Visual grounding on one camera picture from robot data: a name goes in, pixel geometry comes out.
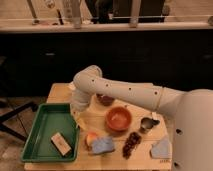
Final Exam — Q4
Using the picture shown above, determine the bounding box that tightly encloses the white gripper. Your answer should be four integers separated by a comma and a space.
70, 89, 92, 117

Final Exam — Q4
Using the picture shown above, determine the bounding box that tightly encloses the yellow banana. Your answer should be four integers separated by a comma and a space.
76, 117, 86, 130

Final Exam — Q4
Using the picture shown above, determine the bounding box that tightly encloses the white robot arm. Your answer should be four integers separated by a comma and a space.
71, 65, 213, 171

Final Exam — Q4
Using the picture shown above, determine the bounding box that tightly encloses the green plastic tray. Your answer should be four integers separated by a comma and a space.
21, 103, 80, 163

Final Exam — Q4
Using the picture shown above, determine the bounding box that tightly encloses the dark red small bowl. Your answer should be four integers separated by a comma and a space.
96, 94, 114, 106

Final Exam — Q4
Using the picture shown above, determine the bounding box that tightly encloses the red yellow apple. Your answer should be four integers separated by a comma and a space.
86, 132, 98, 147

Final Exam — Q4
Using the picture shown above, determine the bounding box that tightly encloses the orange bowl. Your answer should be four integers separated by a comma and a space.
105, 106, 132, 131

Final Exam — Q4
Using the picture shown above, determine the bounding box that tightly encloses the tan wooden block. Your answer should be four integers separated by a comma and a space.
51, 133, 72, 156

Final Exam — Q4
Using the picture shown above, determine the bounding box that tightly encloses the blue sponge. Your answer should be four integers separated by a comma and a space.
91, 137, 115, 155

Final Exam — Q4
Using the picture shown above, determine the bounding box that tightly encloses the dark grape bunch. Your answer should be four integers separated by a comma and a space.
122, 132, 142, 159

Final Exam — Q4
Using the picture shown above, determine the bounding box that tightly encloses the black chair base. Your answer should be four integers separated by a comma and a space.
0, 101, 38, 142

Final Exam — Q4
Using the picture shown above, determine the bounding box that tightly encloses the light blue cloth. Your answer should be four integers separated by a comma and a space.
150, 136, 171, 159

